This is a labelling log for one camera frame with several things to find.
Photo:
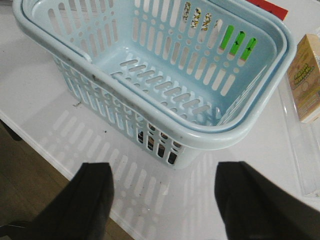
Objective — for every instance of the right clear acrylic shelf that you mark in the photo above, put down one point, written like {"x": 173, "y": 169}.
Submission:
{"x": 304, "y": 139}

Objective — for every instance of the beige tissue pack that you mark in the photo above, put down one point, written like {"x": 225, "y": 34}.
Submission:
{"x": 304, "y": 78}

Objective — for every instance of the yellow popcorn paper cup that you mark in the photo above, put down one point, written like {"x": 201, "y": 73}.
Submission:
{"x": 198, "y": 19}

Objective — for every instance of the red flat box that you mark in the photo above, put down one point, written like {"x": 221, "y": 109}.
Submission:
{"x": 272, "y": 8}

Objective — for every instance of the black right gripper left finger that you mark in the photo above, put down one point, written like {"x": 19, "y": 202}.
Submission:
{"x": 79, "y": 212}

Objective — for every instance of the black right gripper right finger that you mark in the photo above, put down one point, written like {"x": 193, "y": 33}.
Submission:
{"x": 254, "y": 208}

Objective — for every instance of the light blue plastic basket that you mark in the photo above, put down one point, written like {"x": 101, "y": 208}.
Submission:
{"x": 173, "y": 92}

